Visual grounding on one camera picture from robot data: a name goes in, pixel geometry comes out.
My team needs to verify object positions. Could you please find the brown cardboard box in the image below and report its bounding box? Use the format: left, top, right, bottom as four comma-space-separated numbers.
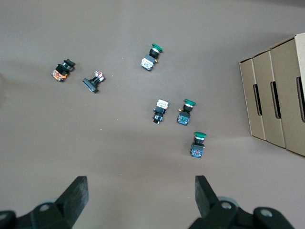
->
252, 49, 286, 148
239, 58, 266, 141
270, 32, 305, 157

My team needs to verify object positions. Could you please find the green mushroom push button switch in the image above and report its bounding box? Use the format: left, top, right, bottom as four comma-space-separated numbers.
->
140, 43, 164, 71
190, 131, 207, 159
176, 98, 197, 125

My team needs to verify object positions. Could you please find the black switch red tip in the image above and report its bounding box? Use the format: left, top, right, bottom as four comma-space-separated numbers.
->
82, 70, 106, 94

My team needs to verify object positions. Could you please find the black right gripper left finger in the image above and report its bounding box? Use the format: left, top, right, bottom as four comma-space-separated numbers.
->
0, 176, 89, 229

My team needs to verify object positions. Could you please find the black selector switch orange block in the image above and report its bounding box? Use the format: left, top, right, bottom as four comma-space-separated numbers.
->
152, 99, 170, 124
50, 58, 76, 83

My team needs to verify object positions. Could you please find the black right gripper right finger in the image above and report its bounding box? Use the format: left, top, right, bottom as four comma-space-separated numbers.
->
188, 175, 295, 229

